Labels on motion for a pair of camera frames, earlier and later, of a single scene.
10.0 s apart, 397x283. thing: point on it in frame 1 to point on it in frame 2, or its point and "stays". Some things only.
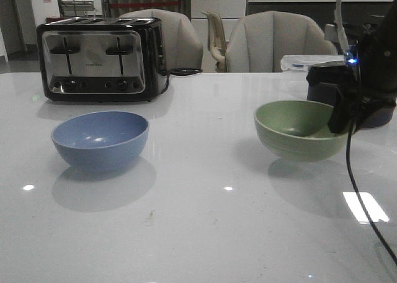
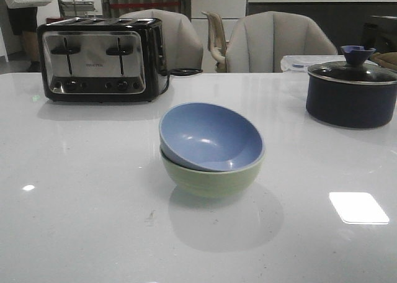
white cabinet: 230,1 stays
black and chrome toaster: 102,59 stays
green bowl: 298,130 to 211,184
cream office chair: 216,40 stays
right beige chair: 258,41 stays
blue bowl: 101,139 to 209,137
